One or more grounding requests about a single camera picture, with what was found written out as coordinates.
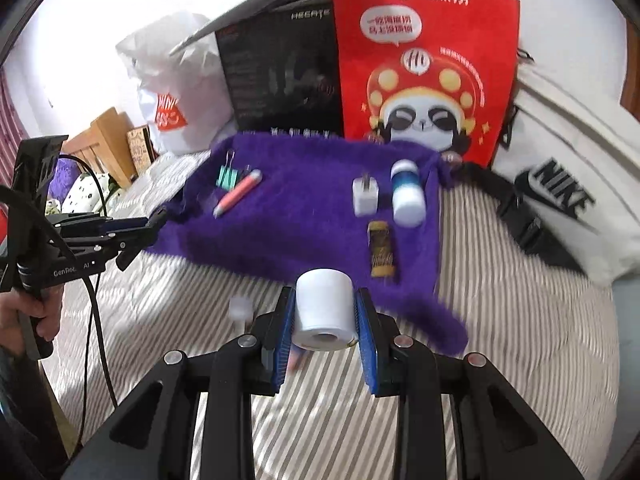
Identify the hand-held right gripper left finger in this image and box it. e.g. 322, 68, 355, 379
60, 286, 298, 480

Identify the small framed sign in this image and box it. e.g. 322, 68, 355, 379
126, 125, 154, 172

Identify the red striped curtain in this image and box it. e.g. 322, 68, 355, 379
0, 74, 32, 173

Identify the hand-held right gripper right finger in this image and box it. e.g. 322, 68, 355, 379
352, 287, 586, 480

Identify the black strap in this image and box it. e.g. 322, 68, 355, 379
449, 160, 587, 275

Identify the red panda print bag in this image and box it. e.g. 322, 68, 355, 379
331, 0, 521, 168

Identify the purple pillow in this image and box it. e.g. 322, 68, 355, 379
47, 157, 77, 202

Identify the white charger plug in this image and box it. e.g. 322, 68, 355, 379
352, 174, 384, 218

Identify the blue and white glue stick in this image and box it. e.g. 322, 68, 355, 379
390, 159, 427, 228

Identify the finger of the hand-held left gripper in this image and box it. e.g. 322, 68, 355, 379
99, 207, 171, 237
95, 234, 152, 271

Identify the purple fuzzy cloth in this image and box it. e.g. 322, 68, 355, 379
150, 132, 469, 354

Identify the striped bed sheet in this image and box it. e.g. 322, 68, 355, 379
42, 152, 621, 480

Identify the white bag with red logo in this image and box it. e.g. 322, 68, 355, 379
116, 12, 239, 157

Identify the white bag with black logo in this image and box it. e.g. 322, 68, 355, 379
492, 50, 640, 287

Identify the person's dark clothing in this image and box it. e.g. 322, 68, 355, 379
0, 345, 68, 480

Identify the black printed box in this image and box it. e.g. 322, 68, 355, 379
169, 0, 347, 139

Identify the person's left hand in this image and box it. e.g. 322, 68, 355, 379
0, 290, 63, 357

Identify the white toilet paper roll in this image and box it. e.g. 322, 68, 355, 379
292, 268, 358, 352

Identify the mint green binder clip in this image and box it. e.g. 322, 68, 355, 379
216, 150, 252, 192

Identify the black cable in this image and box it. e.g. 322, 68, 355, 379
59, 154, 120, 407

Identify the panda print cushion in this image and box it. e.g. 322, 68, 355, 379
46, 172, 120, 216

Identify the wooden headboard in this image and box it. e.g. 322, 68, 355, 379
62, 107, 152, 189

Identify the yellow and black lighter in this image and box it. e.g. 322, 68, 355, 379
367, 220, 400, 279

